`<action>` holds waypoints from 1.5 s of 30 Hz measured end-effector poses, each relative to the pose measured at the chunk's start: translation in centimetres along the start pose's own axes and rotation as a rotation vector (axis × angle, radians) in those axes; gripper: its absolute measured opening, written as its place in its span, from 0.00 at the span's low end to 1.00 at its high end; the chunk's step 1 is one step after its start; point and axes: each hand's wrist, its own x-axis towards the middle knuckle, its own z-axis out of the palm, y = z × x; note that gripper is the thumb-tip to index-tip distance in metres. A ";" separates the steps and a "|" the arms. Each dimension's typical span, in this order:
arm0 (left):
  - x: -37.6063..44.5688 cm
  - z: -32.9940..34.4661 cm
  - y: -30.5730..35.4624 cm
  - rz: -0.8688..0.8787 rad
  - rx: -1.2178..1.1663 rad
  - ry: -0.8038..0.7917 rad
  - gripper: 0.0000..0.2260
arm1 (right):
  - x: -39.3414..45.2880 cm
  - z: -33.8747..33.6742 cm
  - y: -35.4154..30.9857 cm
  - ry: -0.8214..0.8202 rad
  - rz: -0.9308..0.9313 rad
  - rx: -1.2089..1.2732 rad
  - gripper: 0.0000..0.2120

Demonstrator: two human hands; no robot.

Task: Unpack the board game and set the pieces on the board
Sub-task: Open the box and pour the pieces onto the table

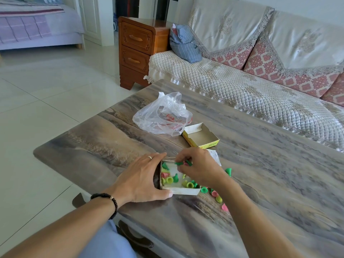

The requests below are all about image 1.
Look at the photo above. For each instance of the blue striped cloth bag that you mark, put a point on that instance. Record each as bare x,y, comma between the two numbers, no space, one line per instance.
184,42

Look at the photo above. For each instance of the pink patterned sofa cushion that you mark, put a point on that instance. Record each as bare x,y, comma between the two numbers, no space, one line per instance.
228,56
293,72

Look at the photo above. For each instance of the person's left thumb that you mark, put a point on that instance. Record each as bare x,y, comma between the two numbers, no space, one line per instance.
161,195

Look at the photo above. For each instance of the white panelled door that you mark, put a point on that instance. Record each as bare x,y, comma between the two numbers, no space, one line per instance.
96,18

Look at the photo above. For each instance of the person's right fingers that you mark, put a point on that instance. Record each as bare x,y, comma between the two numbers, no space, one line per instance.
186,157

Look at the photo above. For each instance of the white paper leaflet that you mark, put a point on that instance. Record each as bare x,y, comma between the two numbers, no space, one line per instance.
215,157

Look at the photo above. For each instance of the yellow cardboard box lid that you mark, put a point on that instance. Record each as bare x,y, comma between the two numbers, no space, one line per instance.
201,137

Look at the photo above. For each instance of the green plastic pawn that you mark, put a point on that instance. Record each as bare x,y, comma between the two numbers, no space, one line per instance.
204,189
228,172
178,163

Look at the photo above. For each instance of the person's right hand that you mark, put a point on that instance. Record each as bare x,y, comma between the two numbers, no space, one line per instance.
203,166

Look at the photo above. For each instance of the person's left hand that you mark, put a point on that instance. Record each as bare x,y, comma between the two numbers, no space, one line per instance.
135,180

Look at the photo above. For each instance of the person's left forearm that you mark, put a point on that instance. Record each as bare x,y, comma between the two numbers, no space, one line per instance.
64,231

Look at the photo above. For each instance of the pile of colourful game pawns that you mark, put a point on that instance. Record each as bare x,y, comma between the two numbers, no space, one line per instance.
169,180

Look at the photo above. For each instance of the person's right forearm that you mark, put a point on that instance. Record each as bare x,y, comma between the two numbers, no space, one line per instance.
250,220

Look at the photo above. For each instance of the bed with plaid bedding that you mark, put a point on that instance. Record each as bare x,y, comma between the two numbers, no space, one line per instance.
32,26

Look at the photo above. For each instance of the yellow plastic pawn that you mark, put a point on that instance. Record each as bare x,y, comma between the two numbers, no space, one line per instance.
219,199

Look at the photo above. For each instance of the white cardboard box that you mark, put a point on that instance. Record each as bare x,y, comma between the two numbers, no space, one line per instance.
185,190

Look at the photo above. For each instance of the person's blue trouser leg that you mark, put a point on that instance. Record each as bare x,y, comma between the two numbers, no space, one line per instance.
107,241

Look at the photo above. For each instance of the brown wooden nightstand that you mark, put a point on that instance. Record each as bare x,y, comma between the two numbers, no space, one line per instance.
137,51

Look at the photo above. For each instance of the quilted cream sofa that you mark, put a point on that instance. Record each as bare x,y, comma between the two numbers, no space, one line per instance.
242,85

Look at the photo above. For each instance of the clear plastic bag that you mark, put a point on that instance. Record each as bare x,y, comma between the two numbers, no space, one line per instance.
158,115

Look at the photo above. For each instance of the pink plastic pawn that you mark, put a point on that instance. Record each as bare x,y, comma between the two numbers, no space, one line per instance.
214,193
225,207

